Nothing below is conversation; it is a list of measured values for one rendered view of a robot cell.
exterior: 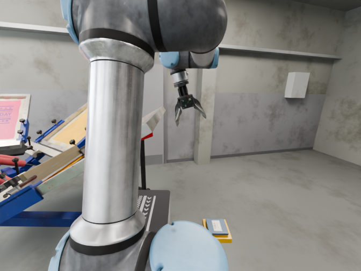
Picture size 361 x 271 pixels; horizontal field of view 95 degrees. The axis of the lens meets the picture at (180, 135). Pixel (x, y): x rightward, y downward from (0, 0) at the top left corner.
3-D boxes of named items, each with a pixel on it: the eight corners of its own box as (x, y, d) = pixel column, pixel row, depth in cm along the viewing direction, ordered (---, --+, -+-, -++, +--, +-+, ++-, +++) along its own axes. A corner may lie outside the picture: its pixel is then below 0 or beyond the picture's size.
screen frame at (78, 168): (165, 110, 112) (163, 105, 111) (152, 132, 55) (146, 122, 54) (73, 164, 122) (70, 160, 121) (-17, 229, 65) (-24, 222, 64)
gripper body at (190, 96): (180, 111, 76) (172, 85, 72) (180, 109, 84) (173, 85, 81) (196, 106, 75) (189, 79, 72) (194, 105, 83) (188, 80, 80)
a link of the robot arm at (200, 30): (253, -79, 18) (218, 43, 65) (156, -69, 20) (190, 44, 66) (240, 40, 21) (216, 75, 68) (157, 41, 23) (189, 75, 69)
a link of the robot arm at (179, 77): (171, 76, 80) (187, 71, 79) (173, 85, 81) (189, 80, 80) (170, 75, 73) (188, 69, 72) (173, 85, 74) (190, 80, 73)
